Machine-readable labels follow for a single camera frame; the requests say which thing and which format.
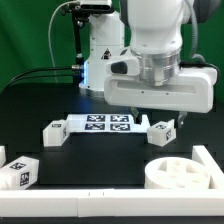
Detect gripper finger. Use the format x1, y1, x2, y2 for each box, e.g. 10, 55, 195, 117
131, 107, 142, 124
177, 112, 188, 128

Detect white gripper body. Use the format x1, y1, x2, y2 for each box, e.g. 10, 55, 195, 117
104, 67, 218, 113

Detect white round stool seat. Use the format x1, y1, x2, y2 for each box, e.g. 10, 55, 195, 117
144, 157, 211, 190

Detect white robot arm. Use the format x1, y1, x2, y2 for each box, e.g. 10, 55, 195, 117
79, 0, 221, 123

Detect white marker sheet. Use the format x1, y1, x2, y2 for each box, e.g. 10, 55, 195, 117
67, 114, 150, 133

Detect white L-shaped fence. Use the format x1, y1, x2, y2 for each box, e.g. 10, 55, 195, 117
0, 145, 224, 217

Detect black cable lower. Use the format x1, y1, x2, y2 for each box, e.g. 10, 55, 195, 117
0, 73, 83, 96

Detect black cable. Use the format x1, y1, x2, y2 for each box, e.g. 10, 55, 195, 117
6, 65, 84, 88
0, 73, 83, 96

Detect black cable upper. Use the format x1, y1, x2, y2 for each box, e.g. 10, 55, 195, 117
6, 65, 84, 88

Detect black camera on stand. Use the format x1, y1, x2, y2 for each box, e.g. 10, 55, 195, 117
80, 0, 113, 14

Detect black camera stand pole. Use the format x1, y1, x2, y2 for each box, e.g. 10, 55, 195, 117
61, 3, 89, 65

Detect white cable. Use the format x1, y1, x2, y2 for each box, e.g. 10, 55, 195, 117
47, 0, 81, 84

